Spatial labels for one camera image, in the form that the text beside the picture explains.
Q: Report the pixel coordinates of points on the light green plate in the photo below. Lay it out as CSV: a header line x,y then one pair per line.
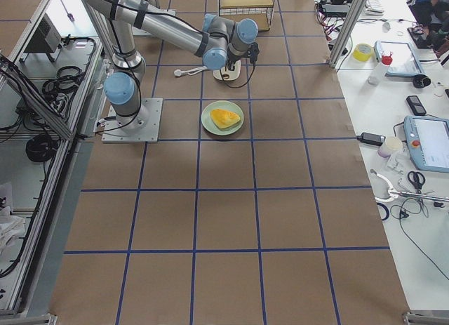
x,y
208,124

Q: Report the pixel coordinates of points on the blue teach pendant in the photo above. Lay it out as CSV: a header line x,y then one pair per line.
x,y
405,62
427,141

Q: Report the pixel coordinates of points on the black phone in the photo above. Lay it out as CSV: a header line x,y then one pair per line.
x,y
415,105

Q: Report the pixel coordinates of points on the blue tape roll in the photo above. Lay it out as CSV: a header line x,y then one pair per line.
x,y
386,212

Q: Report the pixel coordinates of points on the grid-pattern wooden basket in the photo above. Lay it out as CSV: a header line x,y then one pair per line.
x,y
261,11

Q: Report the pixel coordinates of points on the black scissors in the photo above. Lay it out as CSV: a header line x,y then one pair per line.
x,y
417,180

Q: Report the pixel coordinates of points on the golden triangular pastry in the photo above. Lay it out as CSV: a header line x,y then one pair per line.
x,y
224,119

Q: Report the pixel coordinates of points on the white two-slot toaster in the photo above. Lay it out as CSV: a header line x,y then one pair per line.
x,y
228,74

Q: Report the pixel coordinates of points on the black power adapter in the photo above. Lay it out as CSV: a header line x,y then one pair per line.
x,y
371,139

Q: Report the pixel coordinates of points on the blue teach pendant far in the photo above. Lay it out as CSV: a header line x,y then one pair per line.
x,y
405,62

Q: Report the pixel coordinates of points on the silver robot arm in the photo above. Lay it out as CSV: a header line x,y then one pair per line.
x,y
183,97

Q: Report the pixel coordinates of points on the red-capped plastic bottle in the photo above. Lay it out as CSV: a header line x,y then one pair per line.
x,y
381,69

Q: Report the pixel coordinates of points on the aluminium frame post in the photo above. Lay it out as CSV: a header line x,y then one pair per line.
x,y
346,30

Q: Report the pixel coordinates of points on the white paper cup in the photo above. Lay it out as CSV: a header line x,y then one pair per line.
x,y
389,146

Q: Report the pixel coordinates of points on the yellow tape roll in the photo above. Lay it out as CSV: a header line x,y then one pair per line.
x,y
363,52

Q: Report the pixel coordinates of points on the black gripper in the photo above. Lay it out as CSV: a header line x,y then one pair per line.
x,y
231,59

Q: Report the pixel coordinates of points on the blue teach pendant near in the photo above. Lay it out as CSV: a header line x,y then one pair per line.
x,y
427,141

